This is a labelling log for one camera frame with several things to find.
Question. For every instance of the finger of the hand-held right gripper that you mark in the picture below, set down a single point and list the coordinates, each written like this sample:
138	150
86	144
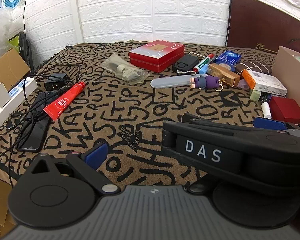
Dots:
267	123
210	122

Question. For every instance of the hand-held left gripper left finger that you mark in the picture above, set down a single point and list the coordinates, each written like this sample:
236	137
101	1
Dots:
97	152

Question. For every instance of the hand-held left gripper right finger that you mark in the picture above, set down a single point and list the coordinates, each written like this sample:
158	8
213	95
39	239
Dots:
198	188

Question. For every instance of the cardboard box container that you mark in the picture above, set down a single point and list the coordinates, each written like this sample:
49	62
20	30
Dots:
287	70

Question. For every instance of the red tube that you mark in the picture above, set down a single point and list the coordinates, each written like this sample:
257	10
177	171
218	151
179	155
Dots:
62	102

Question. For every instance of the white black marker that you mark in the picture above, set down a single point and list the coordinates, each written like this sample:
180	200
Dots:
266	108

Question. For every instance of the small red box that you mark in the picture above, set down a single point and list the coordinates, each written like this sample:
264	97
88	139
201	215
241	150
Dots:
287	111

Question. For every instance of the small green box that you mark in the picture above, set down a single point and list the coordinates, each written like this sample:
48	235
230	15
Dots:
255	95

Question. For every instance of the orange white box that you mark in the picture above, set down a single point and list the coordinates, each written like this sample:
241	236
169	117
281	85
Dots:
262	81

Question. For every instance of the brown gold box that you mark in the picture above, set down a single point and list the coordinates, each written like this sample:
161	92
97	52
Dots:
223	75

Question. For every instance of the brown printed blanket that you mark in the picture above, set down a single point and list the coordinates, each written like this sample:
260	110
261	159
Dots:
130	110

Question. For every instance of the small blue tube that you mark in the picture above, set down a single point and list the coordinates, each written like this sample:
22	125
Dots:
204	68

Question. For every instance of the translucent toothbrush case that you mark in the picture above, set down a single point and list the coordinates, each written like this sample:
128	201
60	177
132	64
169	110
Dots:
172	82

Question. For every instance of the metal carabiner hook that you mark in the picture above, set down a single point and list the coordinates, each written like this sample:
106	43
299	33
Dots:
186	72

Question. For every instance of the brown plaid pouch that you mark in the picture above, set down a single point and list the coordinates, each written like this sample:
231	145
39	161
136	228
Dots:
255	68

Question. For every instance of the red capped marker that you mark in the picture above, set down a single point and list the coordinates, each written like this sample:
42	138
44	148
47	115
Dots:
203	62

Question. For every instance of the black key pouch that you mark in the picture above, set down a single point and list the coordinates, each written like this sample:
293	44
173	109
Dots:
185	63

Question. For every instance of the blue box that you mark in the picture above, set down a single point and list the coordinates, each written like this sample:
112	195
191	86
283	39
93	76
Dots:
227	60

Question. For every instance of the black smartphone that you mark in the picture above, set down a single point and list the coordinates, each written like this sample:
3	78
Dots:
35	130

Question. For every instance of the black charger adapter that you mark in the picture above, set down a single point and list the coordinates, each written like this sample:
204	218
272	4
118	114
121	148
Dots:
55	83

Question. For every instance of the red gift box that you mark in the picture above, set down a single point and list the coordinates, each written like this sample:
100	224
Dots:
155	55

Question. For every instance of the clear plastic bag with parts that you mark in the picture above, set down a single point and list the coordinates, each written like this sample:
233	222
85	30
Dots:
125	70

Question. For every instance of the white power strip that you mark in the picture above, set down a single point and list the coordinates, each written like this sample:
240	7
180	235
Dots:
17	92

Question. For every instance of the dark brown headboard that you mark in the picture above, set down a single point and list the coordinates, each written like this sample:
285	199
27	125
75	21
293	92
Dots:
260	22

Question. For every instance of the white plug adapter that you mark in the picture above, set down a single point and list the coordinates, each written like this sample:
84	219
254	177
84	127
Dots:
0	92

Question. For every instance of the open cardboard box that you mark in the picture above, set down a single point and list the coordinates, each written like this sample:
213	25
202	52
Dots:
7	67

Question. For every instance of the dark folded chair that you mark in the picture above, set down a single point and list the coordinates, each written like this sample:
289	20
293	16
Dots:
23	50

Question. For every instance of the green bag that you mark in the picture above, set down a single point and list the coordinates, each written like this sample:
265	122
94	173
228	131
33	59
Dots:
14	43

